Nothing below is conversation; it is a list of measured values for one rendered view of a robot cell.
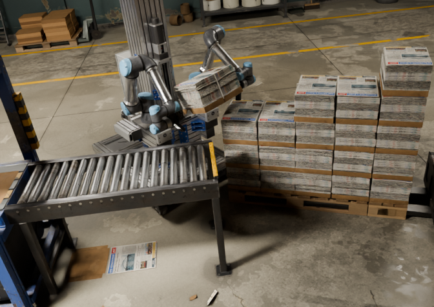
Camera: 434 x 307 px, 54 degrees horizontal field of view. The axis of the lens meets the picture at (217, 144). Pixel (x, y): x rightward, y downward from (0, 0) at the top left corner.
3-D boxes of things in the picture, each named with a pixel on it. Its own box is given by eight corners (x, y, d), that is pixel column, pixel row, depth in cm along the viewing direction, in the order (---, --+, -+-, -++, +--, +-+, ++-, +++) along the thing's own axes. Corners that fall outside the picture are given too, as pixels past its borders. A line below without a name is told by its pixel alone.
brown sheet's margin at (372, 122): (336, 101, 338) (336, 96, 336) (374, 102, 331) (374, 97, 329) (335, 123, 307) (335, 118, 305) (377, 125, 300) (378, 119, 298)
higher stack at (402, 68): (365, 187, 374) (381, 45, 308) (402, 190, 365) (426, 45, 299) (366, 216, 342) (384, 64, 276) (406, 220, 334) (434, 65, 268)
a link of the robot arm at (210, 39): (202, 30, 326) (245, 77, 327) (210, 26, 334) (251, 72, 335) (195, 39, 335) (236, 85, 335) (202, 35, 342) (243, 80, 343)
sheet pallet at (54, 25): (84, 34, 906) (78, 7, 877) (77, 46, 835) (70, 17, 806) (28, 41, 902) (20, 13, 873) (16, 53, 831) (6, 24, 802)
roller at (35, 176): (44, 169, 307) (42, 163, 305) (24, 210, 267) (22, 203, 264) (37, 169, 307) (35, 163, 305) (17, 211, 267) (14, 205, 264)
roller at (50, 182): (62, 166, 308) (60, 160, 305) (45, 207, 267) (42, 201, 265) (55, 167, 307) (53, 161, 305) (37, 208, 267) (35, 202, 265)
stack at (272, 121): (237, 176, 405) (231, 97, 363) (366, 187, 373) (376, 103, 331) (228, 202, 374) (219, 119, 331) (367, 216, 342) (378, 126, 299)
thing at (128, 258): (157, 241, 339) (157, 240, 339) (155, 268, 315) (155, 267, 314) (112, 247, 338) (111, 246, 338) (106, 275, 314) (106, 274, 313)
